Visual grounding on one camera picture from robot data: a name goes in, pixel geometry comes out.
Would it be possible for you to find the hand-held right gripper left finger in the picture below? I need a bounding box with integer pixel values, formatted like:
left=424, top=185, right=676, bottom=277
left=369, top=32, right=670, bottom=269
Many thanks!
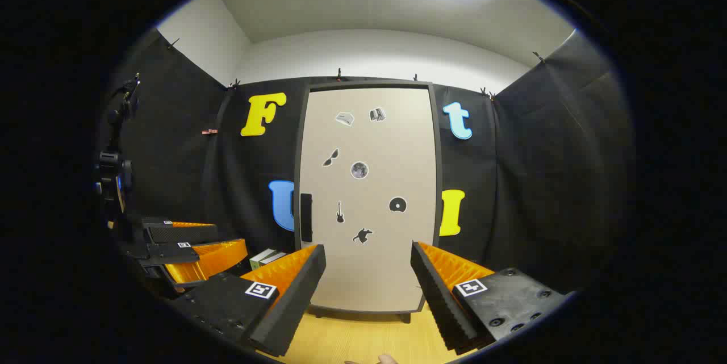
left=170, top=244, right=327, bottom=358

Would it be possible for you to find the black door handle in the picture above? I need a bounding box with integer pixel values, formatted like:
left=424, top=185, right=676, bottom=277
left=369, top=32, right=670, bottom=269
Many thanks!
left=300, top=194, right=313, bottom=242

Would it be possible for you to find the black backdrop cloth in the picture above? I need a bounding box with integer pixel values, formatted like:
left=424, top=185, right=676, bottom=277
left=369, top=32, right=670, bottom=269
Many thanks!
left=99, top=29, right=634, bottom=296

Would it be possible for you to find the grey cabinet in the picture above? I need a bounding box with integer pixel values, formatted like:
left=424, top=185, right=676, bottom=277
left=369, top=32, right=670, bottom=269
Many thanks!
left=294, top=80, right=445, bottom=324

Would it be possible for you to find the beige cabinet door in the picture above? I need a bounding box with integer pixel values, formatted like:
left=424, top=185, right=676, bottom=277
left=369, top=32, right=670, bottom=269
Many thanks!
left=299, top=87, right=438, bottom=313

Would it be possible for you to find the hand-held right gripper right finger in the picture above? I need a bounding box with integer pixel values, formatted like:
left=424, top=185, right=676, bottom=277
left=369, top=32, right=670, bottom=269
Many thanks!
left=410, top=241, right=574, bottom=356

